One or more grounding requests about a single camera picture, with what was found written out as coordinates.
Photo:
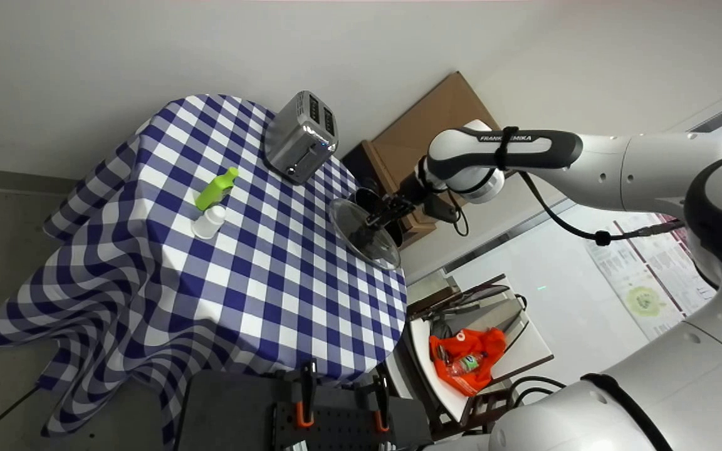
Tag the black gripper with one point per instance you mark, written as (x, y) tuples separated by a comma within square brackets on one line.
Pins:
[(401, 201)]

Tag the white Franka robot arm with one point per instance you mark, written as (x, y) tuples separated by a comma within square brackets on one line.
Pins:
[(652, 177)]

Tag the silver metal toaster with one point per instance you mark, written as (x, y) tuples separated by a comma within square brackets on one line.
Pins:
[(299, 141)]

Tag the brown cardboard box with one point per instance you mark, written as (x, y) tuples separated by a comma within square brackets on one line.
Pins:
[(426, 127)]

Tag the blue white checkered tablecloth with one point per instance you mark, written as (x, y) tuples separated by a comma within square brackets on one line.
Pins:
[(252, 284)]

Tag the green plastic bottle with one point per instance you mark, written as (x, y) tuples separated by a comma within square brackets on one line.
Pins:
[(217, 191)]

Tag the white plastic bottle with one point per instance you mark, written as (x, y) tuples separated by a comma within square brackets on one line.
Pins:
[(209, 223)]

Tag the orange plastic bag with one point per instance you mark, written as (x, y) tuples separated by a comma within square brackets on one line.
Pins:
[(464, 359)]

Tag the white seat wooden chair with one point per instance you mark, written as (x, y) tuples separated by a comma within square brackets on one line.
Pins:
[(440, 391)]

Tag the orange black bar clamp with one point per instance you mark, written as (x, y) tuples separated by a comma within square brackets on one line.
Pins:
[(303, 401)]

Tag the black perforated mounting board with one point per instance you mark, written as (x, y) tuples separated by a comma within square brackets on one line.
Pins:
[(337, 426)]

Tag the paper with green circle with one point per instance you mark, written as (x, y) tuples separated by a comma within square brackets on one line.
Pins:
[(640, 296)]

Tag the white printed paper sheet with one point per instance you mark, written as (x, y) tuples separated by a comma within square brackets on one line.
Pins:
[(678, 260)]

